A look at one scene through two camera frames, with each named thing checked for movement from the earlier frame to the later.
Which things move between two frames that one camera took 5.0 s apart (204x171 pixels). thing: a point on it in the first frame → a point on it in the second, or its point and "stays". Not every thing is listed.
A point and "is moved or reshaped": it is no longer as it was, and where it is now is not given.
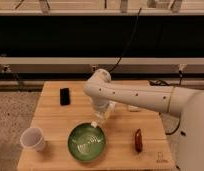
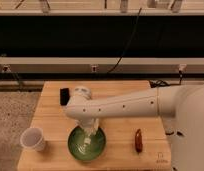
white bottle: (94, 124) is moved or reshaped
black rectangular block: (64, 96) stays
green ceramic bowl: (86, 143) stays
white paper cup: (33, 138) stays
